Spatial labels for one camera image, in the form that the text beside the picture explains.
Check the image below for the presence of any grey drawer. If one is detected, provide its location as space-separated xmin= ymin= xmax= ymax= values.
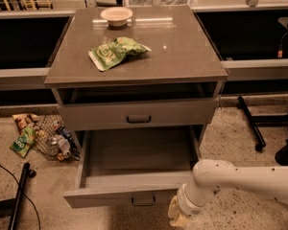
xmin=58 ymin=99 xmax=217 ymax=131
xmin=64 ymin=126 xmax=200 ymax=208

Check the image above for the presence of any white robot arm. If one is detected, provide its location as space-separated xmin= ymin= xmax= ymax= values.
xmin=168 ymin=159 xmax=288 ymax=228

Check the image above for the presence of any grey drawer cabinet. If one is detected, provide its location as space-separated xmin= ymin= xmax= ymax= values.
xmin=45 ymin=6 xmax=227 ymax=142

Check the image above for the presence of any plastic bottle in basket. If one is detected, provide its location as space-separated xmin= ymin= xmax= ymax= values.
xmin=49 ymin=135 xmax=70 ymax=156

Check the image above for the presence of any black stand leg right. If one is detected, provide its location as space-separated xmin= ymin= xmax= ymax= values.
xmin=237 ymin=96 xmax=288 ymax=152

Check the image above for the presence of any black stand leg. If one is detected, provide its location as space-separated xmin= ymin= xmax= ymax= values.
xmin=0 ymin=163 xmax=33 ymax=230
xmin=237 ymin=96 xmax=288 ymax=152

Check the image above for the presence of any green snack bag on floor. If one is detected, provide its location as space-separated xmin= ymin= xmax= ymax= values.
xmin=10 ymin=126 xmax=36 ymax=158

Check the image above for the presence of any black stand leg left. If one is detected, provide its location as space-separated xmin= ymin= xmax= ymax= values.
xmin=0 ymin=163 xmax=33 ymax=230

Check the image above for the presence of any green chip bag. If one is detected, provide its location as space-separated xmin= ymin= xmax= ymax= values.
xmin=88 ymin=36 xmax=151 ymax=72

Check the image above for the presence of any brown snack bag on floor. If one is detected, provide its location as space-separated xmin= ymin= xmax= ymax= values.
xmin=12 ymin=113 xmax=40 ymax=132

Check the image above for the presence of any white paper bowl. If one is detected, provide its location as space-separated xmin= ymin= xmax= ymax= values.
xmin=101 ymin=7 xmax=133 ymax=27

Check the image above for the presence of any wire mesh basket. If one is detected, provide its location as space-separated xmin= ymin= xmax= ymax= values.
xmin=34 ymin=115 xmax=80 ymax=161

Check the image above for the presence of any black floor cable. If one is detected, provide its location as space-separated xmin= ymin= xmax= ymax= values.
xmin=0 ymin=149 xmax=42 ymax=230

